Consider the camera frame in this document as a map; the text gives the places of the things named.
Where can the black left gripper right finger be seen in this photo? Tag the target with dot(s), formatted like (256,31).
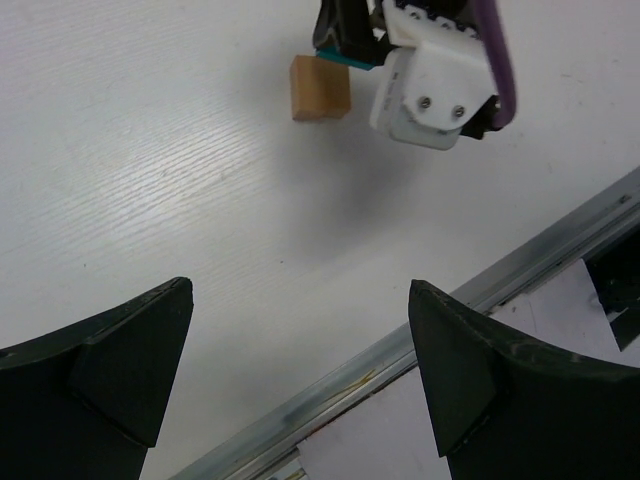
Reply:
(506,405)

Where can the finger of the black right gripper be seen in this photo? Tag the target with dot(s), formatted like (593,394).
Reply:
(326,32)
(358,40)

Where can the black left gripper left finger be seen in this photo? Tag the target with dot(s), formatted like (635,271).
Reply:
(88,401)

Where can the teal wood block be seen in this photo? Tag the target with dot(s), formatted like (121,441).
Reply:
(332,54)

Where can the natural wood block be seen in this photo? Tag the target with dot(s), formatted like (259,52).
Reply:
(307,89)
(335,91)

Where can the aluminium table edge rail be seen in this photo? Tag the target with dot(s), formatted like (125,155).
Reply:
(270,442)

